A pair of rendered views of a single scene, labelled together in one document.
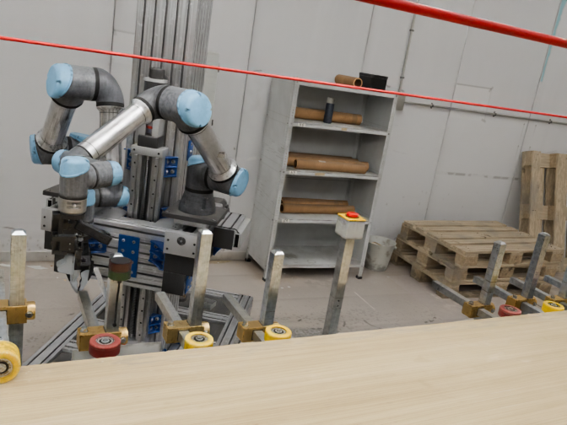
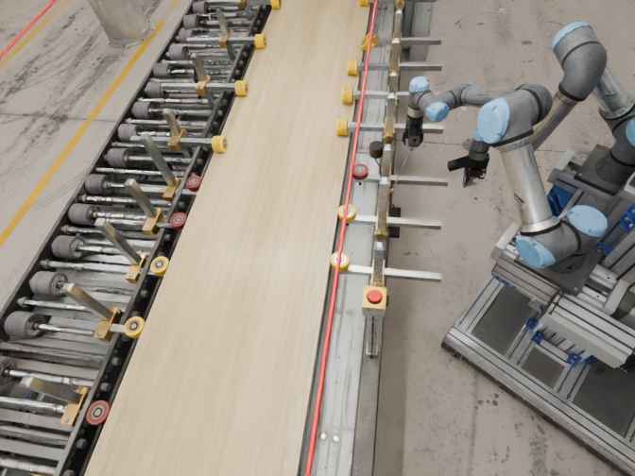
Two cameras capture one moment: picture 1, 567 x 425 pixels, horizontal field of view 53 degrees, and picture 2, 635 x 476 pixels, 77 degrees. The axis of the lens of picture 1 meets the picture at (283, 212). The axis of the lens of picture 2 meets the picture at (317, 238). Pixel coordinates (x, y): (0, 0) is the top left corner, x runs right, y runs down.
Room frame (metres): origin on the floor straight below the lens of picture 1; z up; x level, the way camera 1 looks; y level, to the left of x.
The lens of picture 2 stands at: (2.09, -0.67, 2.33)
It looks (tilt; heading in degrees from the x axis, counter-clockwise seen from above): 56 degrees down; 136
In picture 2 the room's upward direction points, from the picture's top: 10 degrees counter-clockwise
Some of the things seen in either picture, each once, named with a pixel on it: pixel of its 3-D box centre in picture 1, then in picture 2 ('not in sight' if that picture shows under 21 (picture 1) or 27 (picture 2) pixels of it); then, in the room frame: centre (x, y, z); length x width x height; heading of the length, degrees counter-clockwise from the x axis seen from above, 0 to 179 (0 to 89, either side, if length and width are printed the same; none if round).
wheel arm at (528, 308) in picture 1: (511, 298); not in sight; (2.32, -1.04, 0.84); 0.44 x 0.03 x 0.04; 29
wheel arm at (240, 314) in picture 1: (249, 325); (387, 273); (1.72, 0.05, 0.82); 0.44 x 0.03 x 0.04; 29
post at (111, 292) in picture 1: (110, 330); (385, 182); (1.47, 0.44, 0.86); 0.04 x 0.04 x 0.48; 29
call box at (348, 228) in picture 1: (349, 227); (374, 302); (1.83, -0.23, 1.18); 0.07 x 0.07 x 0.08; 29
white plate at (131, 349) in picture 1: (116, 360); not in sight; (1.50, 0.42, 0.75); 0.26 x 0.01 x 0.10; 119
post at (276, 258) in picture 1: (267, 318); (377, 276); (1.71, 0.00, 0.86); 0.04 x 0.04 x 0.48; 29
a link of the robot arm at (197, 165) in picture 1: (202, 171); (578, 229); (2.23, 0.35, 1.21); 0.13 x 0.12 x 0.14; 62
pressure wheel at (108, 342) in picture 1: (104, 357); (360, 177); (1.34, 0.41, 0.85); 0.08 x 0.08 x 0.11
